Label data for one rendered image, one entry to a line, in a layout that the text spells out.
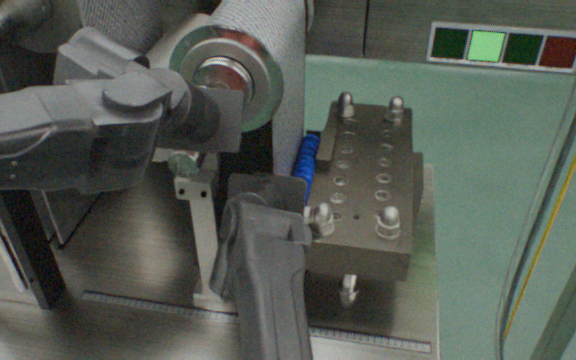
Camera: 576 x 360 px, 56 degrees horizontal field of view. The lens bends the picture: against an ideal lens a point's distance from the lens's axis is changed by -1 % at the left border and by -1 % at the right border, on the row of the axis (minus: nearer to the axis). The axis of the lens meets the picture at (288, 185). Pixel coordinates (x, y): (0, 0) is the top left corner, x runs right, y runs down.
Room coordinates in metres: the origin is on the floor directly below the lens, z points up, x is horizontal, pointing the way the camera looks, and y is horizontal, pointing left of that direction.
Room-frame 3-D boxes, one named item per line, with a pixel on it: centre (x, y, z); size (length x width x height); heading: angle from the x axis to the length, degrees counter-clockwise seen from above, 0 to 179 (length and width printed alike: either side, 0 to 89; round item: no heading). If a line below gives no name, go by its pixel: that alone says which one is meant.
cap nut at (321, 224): (0.58, -0.05, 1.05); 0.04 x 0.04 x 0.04
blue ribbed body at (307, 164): (0.71, -0.02, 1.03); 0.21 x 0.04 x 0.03; 170
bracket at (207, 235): (0.58, 0.12, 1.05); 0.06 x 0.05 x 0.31; 170
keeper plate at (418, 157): (0.73, -0.22, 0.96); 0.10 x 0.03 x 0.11; 170
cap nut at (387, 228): (0.57, -0.14, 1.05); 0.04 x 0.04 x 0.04
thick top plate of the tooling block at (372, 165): (0.74, -0.13, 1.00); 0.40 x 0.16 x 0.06; 170
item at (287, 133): (0.72, 0.00, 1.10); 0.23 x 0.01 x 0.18; 170
